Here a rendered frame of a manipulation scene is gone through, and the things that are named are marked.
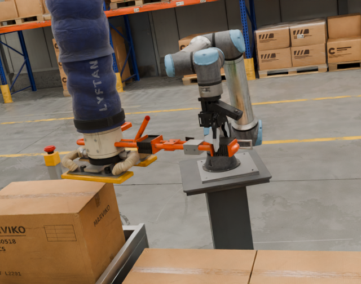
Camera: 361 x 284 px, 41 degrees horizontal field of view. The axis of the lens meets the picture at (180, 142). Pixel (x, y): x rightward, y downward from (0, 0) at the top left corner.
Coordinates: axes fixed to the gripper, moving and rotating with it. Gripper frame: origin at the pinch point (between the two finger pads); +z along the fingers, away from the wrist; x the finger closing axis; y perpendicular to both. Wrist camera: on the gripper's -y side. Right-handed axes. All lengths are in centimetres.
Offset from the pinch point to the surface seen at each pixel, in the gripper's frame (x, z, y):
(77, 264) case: 22, 53, 72
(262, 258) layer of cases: -27, 67, 2
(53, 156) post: -29, 23, 130
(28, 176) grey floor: -191, 121, 369
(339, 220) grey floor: -171, 121, 5
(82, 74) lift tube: 10, -33, 55
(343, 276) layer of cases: -24, 67, -36
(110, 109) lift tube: 5, -16, 49
